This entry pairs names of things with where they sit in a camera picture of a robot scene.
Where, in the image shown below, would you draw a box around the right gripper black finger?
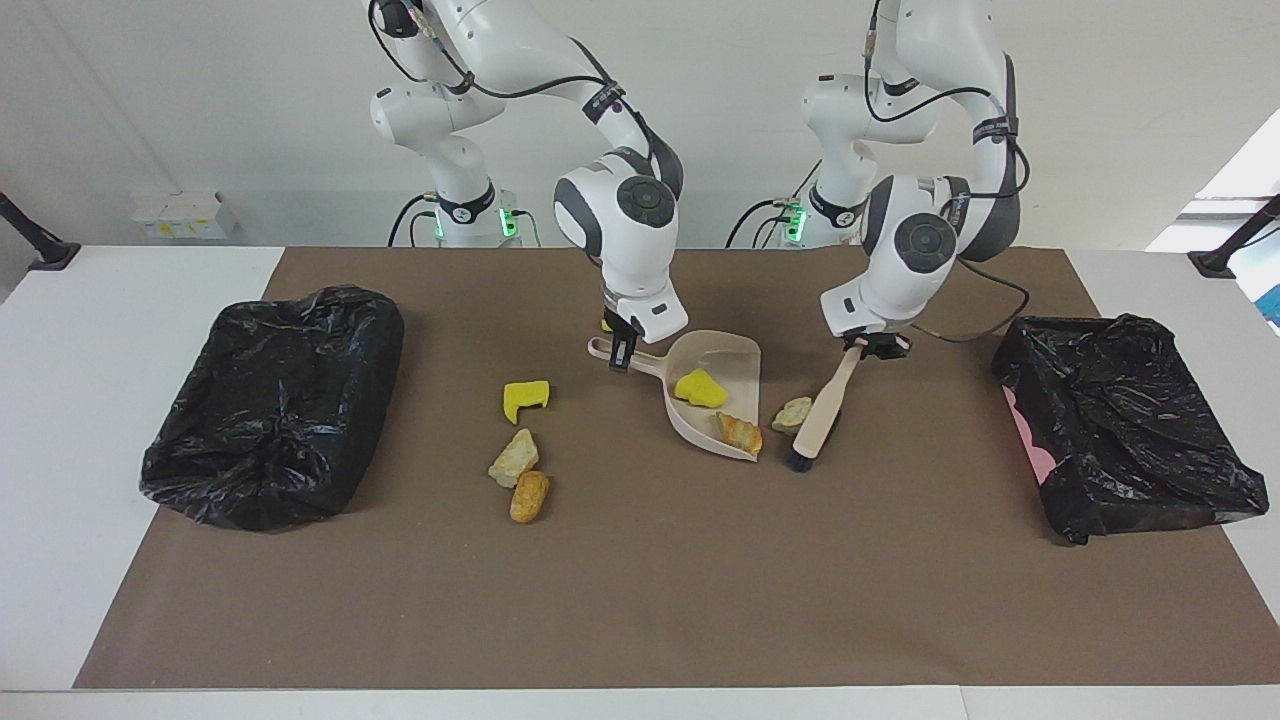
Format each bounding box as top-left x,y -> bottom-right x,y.
607,318 -> 641,373

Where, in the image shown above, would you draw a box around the beige brush black bristles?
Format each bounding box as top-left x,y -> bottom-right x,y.
784,340 -> 869,474

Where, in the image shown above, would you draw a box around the beige plastic dustpan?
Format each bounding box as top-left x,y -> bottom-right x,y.
587,329 -> 764,464

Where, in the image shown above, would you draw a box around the notched yellow sponge piece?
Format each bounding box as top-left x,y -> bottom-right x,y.
502,380 -> 552,426

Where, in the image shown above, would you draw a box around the orange striped croissant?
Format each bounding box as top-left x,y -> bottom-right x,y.
716,411 -> 764,457

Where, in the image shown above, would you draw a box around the brown bread roll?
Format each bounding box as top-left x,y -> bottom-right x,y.
509,471 -> 551,525

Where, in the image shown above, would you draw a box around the pink bin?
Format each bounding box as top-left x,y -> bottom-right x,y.
1003,385 -> 1059,483

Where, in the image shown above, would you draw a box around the black trash bag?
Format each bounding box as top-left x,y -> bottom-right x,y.
992,313 -> 1271,546
139,285 -> 406,532

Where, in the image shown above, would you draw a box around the brown paper table mat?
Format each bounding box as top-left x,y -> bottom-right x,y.
73,246 -> 1280,691

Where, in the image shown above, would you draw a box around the black base cable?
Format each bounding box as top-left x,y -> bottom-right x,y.
727,197 -> 803,249
387,193 -> 443,249

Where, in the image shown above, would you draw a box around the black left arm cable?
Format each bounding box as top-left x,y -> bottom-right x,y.
865,0 -> 1031,346

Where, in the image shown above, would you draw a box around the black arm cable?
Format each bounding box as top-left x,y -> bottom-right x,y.
368,0 -> 641,131
865,0 -> 1031,346

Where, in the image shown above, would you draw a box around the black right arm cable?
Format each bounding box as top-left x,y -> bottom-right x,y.
368,0 -> 641,131

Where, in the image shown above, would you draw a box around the black camera stand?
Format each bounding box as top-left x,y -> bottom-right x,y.
0,190 -> 81,272
1188,193 -> 1280,280

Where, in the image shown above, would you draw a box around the white wall box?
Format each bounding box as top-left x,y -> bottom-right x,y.
131,190 -> 239,241

